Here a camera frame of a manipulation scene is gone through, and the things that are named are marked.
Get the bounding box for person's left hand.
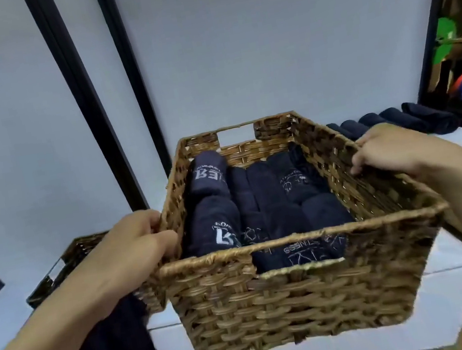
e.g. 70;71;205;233
73;205;189;314

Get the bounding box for person's right hand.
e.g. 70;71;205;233
343;110;462;193

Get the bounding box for plain dark navy towel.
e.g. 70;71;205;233
358;109;396;132

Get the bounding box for woven wicker basket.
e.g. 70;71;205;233
112;88;462;350

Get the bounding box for green weight plate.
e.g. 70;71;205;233
425;15;462;65

